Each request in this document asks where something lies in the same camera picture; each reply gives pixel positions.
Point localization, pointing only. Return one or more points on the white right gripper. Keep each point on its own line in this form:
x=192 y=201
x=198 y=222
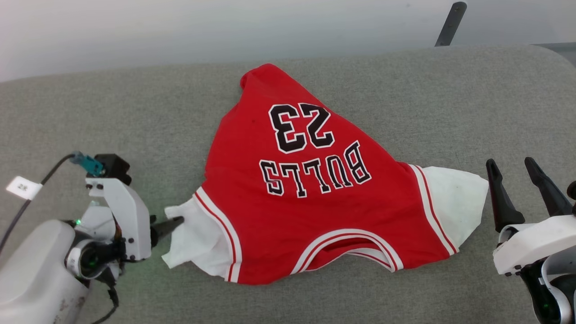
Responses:
x=535 y=245

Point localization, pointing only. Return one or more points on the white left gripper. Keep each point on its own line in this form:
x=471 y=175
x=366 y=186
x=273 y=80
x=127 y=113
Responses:
x=132 y=225

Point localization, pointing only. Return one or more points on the red Bulls 23 jersey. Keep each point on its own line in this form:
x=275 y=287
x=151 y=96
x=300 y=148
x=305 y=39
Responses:
x=315 y=216

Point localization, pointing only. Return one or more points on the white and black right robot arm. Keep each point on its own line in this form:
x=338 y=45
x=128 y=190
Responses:
x=562 y=292

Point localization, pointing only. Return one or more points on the dark grey pole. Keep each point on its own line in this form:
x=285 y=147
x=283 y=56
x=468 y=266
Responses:
x=451 y=22

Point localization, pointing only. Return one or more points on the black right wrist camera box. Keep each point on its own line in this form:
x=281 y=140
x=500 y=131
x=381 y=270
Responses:
x=572 y=191

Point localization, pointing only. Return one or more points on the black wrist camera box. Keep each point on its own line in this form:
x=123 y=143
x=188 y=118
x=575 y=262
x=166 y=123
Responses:
x=572 y=191
x=114 y=167

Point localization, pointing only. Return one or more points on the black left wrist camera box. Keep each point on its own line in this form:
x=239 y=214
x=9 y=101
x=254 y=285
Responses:
x=114 y=167

